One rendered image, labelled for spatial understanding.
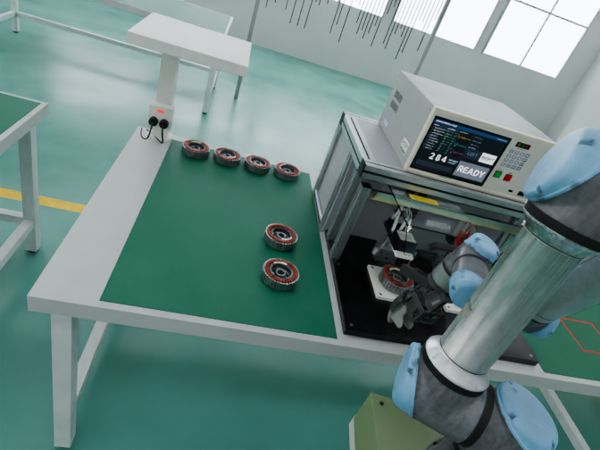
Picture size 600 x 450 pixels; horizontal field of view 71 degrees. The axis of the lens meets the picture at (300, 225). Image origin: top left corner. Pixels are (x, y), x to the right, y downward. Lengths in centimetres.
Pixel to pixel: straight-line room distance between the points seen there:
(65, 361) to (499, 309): 110
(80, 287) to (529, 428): 97
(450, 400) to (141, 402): 132
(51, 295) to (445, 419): 88
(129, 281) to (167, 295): 10
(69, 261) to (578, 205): 109
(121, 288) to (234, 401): 89
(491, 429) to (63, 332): 100
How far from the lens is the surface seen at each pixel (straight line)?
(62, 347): 132
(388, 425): 96
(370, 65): 781
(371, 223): 155
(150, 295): 114
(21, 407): 186
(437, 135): 130
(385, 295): 134
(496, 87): 872
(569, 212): 63
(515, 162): 145
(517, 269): 67
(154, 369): 192
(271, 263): 126
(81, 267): 121
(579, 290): 84
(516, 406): 81
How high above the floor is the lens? 157
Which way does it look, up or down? 32 degrees down
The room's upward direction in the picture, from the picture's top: 21 degrees clockwise
